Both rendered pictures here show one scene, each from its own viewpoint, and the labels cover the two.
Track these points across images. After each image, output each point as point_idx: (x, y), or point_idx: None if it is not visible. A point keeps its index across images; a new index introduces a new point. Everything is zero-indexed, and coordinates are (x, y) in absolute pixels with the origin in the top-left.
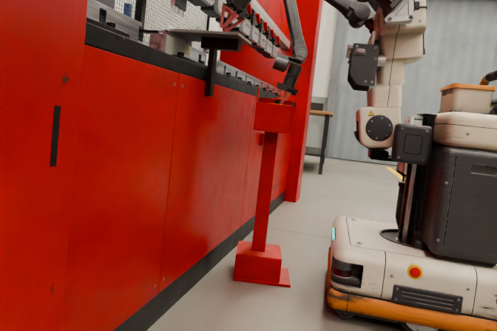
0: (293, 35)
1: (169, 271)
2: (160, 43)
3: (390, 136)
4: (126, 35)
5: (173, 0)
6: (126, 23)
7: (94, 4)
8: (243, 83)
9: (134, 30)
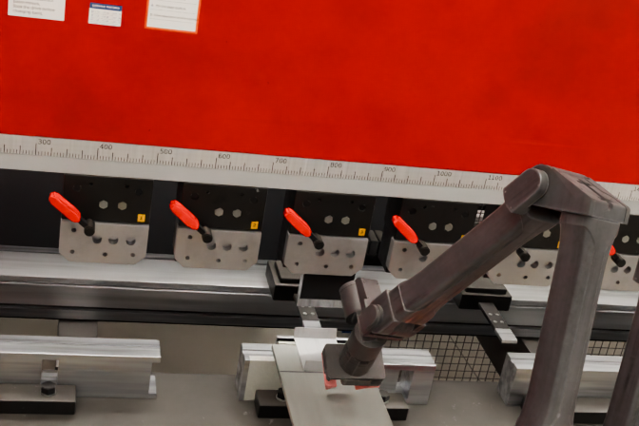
0: (606, 422)
1: None
2: (242, 370)
3: None
4: (67, 404)
5: (300, 291)
6: (114, 365)
7: (29, 358)
8: None
9: (137, 372)
